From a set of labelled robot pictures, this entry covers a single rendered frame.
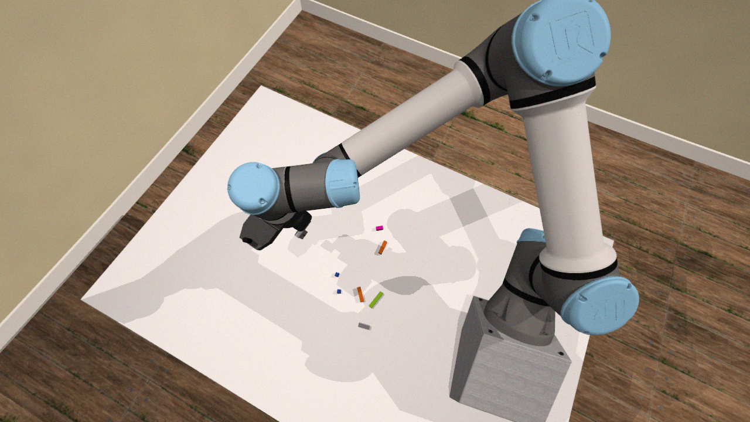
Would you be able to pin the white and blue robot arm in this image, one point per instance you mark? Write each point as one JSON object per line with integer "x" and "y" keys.
{"x": 544, "y": 59}

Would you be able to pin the lime green rod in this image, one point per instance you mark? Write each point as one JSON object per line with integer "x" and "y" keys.
{"x": 376, "y": 299}

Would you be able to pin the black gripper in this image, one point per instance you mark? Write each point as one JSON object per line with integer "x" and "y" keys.
{"x": 259, "y": 233}

